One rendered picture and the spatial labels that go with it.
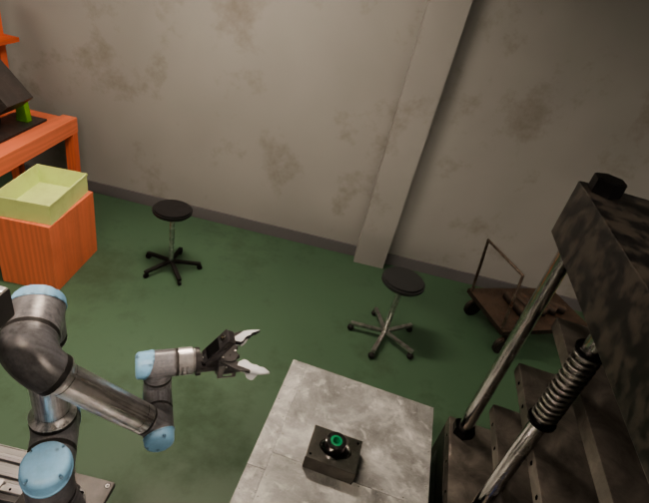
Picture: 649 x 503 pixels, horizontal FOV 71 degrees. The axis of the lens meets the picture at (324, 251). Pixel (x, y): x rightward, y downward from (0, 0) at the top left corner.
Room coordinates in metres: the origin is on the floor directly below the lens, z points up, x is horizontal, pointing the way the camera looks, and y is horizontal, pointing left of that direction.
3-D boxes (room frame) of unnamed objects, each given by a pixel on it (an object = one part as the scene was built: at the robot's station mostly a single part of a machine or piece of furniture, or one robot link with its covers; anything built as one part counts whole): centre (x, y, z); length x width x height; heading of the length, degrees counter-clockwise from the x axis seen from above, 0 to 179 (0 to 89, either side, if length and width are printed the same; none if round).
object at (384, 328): (2.83, -0.59, 0.30); 0.57 x 0.54 x 0.60; 179
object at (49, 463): (0.61, 0.55, 1.20); 0.13 x 0.12 x 0.14; 26
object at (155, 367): (0.84, 0.37, 1.43); 0.11 x 0.08 x 0.09; 116
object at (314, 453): (1.12, -0.22, 0.84); 0.20 x 0.15 x 0.07; 83
